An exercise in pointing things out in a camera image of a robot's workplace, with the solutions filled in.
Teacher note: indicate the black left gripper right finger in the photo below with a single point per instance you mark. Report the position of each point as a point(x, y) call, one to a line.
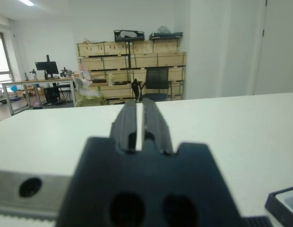
point(156, 125)

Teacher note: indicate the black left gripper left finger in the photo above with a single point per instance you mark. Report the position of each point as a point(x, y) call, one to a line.
point(125, 127)

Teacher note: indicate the black box lid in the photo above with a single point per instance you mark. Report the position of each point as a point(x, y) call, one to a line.
point(273, 205)

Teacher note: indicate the black upright stand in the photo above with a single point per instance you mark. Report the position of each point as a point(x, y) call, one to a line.
point(136, 87)

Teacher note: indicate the yellow-green sack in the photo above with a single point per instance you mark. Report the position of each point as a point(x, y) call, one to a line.
point(89, 101)

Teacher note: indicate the black mesh office chair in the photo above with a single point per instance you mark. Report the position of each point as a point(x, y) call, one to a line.
point(157, 78)

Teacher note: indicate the wooden crate stack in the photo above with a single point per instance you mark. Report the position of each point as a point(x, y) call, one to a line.
point(146, 60)

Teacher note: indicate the black computer tower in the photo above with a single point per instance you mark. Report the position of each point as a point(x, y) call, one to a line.
point(52, 94)

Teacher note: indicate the open black case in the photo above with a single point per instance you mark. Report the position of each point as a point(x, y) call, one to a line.
point(128, 39)

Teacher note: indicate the flat black tray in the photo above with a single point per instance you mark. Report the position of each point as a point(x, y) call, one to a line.
point(165, 36)

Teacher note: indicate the wooden top metal desk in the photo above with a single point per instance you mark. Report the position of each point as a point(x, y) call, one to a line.
point(42, 81)

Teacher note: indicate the grey bag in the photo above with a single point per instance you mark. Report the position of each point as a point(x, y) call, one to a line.
point(163, 30)

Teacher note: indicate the black computer monitor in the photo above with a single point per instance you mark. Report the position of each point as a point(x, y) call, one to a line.
point(46, 66)

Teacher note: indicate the window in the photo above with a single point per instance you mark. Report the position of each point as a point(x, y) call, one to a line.
point(2, 61)

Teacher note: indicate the white door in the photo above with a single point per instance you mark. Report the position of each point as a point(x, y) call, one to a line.
point(278, 47)

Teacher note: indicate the ceiling light strip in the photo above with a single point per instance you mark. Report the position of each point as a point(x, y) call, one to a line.
point(26, 2)

